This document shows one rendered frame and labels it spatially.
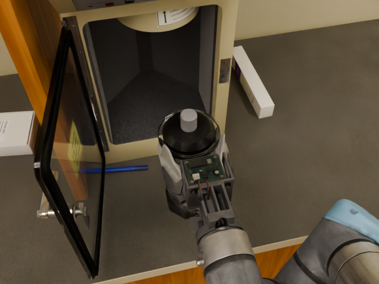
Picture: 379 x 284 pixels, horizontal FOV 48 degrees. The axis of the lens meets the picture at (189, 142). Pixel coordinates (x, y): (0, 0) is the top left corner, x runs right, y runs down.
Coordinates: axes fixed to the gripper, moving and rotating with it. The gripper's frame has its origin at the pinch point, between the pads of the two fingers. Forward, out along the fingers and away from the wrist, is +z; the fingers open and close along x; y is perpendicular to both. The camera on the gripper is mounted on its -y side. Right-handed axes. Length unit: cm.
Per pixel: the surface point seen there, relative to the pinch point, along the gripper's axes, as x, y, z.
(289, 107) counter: -36, -29, 28
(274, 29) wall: -44, -29, 63
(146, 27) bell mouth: 3.3, 9.1, 22.1
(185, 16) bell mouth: -4.7, 9.7, 23.1
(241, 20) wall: -32, -24, 63
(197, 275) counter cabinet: -0.5, -47.4, -6.3
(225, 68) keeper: -12.6, -2.7, 20.0
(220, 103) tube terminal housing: -12.1, -13.9, 20.2
